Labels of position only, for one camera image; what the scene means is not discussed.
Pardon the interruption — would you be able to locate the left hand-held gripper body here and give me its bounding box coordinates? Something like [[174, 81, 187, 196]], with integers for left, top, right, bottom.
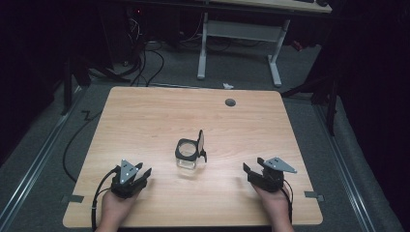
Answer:
[[110, 159, 147, 199]]

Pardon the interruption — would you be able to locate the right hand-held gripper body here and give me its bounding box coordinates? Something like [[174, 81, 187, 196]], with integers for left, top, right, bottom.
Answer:
[[247, 157, 298, 193]]

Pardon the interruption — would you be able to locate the person's left hand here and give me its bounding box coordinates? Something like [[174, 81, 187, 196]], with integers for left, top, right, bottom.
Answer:
[[100, 188, 140, 228]]

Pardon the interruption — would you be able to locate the person's right hand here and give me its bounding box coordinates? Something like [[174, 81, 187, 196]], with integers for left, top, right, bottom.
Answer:
[[252, 185, 292, 224]]

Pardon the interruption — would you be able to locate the grey tape strip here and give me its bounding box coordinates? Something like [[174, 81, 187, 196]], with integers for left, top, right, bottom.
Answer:
[[304, 190, 326, 203], [61, 194, 85, 204]]

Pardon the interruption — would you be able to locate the clear jar with black lid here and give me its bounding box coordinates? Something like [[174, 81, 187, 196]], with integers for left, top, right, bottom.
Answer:
[[174, 129, 208, 170]]

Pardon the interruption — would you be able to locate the black metal stand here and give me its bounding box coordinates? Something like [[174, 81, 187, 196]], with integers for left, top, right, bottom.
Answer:
[[59, 56, 131, 116], [280, 64, 341, 137]]

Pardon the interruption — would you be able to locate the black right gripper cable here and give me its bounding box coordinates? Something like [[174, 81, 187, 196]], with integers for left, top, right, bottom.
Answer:
[[279, 179, 294, 225]]

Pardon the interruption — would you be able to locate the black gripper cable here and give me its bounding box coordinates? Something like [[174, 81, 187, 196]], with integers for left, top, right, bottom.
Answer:
[[279, 179, 294, 225], [91, 165, 122, 232]]

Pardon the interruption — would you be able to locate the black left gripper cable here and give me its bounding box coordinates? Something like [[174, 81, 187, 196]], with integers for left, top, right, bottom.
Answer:
[[91, 165, 122, 232]]

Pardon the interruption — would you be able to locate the black floor cable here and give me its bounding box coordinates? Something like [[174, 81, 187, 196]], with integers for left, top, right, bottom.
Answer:
[[62, 109, 103, 184]]

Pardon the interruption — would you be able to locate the metal floor rail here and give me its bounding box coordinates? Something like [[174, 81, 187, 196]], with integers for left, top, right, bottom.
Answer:
[[313, 102, 377, 232], [0, 86, 85, 230]]

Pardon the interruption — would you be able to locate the bundle of black floor cables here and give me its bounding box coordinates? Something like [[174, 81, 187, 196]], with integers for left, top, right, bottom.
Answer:
[[122, 13, 166, 87]]

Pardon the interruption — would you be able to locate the white metal desk frame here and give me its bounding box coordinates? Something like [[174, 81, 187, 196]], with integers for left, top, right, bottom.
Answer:
[[196, 11, 292, 88]]

